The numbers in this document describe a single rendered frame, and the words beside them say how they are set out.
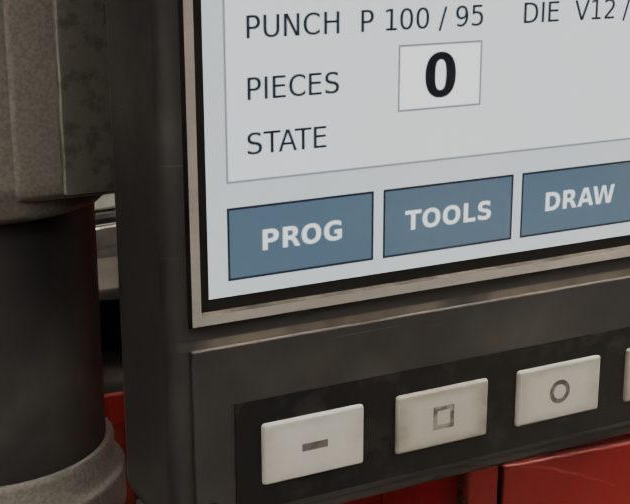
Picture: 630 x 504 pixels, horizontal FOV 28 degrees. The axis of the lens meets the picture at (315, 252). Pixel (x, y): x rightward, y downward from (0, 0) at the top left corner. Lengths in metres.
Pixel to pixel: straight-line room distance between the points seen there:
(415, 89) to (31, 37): 0.14
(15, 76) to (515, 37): 0.18
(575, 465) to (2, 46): 0.61
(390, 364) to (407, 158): 0.07
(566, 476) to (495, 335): 0.52
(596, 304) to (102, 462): 0.22
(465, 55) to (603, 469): 0.60
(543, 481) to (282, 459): 0.55
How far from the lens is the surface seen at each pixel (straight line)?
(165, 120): 0.37
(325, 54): 0.39
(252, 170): 0.38
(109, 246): 2.69
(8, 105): 0.47
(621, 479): 0.99
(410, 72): 0.40
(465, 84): 0.42
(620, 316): 0.48
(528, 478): 0.94
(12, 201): 0.47
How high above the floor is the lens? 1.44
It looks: 16 degrees down
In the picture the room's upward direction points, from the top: straight up
